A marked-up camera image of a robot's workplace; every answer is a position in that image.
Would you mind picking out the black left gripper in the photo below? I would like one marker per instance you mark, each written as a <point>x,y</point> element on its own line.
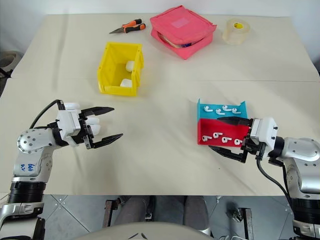
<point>83,130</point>

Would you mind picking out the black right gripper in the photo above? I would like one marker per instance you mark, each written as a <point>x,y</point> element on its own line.
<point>252,148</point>

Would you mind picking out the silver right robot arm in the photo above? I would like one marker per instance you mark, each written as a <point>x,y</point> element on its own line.
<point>300,152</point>

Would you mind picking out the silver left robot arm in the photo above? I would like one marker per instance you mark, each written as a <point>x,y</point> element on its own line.
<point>30,142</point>

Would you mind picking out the yellow plastic bin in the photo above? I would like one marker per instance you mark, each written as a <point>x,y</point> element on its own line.
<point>117,68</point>

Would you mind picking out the red plastic tray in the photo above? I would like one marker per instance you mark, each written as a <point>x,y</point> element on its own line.
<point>220,128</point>

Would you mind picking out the blue plastic tray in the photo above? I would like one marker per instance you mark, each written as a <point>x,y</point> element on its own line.
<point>212,116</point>

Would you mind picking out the dark rounded shape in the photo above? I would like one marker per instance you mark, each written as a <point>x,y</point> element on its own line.
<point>196,210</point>

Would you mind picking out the orange black pliers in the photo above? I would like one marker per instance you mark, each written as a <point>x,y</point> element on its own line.
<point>130,26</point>

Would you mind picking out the clear adhesive tape roll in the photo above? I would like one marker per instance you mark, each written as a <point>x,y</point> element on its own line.
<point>236,32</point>

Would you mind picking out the beige robot torso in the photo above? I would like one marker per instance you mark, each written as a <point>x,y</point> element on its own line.
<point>142,231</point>

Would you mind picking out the grey round background object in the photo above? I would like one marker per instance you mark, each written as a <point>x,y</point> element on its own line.
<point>10,61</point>

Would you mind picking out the pink fabric zip bag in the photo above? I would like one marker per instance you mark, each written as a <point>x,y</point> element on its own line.
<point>182,27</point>

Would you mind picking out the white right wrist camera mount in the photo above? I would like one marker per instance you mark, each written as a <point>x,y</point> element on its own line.
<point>265,131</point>

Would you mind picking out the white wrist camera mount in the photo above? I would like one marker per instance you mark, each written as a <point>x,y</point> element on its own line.
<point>67,122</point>
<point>265,131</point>

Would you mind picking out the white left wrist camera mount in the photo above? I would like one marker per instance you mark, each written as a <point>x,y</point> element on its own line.
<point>67,122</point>

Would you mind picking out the rusty metal table frame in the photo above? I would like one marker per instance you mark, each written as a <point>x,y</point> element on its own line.
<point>110,212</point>
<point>246,222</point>

